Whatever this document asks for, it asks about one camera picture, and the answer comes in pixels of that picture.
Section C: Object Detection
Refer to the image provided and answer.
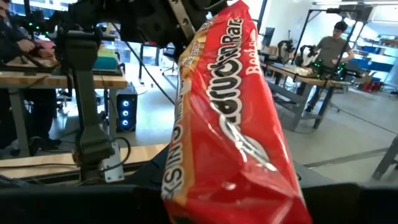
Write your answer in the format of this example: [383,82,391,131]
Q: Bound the red beef ramen packet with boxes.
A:
[160,0,313,224]

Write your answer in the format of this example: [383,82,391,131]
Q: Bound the teal box stack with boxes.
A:
[93,46,122,72]

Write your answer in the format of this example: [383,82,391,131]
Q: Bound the person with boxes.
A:
[306,20,355,113]
[0,0,58,150]

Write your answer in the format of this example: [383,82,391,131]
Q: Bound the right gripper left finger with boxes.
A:
[0,146,170,224]

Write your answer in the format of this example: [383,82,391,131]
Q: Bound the silver arm base bracket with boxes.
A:
[98,141,126,184]

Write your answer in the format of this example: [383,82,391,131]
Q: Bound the wooden workbench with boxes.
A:
[264,62,352,131]
[0,57,128,156]

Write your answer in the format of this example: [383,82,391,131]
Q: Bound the computer tower blue fans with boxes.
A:
[115,83,139,133]

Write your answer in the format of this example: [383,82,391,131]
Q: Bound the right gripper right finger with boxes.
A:
[294,161,398,224]

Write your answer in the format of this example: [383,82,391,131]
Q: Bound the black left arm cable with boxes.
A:
[110,21,177,106]

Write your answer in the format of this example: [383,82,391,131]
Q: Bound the blue storage bins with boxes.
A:
[357,45,398,73]

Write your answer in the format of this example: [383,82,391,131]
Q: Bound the gray table leg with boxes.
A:
[371,135,398,181]

